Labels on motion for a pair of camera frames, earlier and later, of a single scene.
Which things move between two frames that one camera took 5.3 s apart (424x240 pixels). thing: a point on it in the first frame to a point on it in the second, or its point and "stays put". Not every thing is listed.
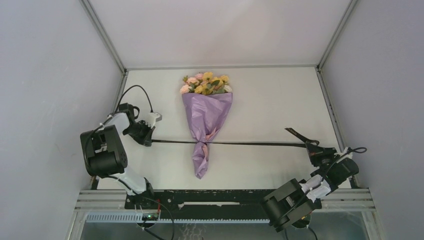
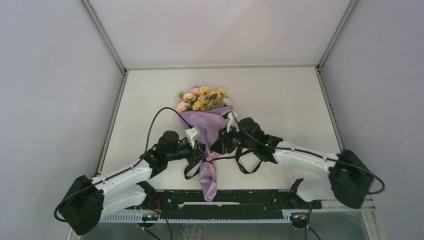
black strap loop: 307,142 to 239,161
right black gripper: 316,153 to 222,142
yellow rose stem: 211,83 to 207,97
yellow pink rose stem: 223,79 to 222,92
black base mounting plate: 213,204 stays put
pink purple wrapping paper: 205,113 to 209,125
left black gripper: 145,140 to 196,154
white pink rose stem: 227,88 to 226,101
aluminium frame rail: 220,67 stays put
